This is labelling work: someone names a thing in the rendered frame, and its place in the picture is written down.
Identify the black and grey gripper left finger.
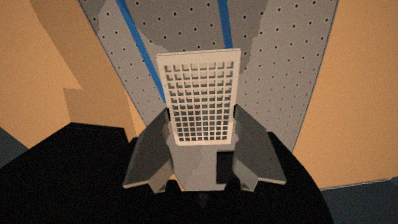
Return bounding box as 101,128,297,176
83,107,174,224

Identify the blue rectangular tape outline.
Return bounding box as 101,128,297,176
116,0,233,103

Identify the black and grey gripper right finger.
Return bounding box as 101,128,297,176
232,104,334,224

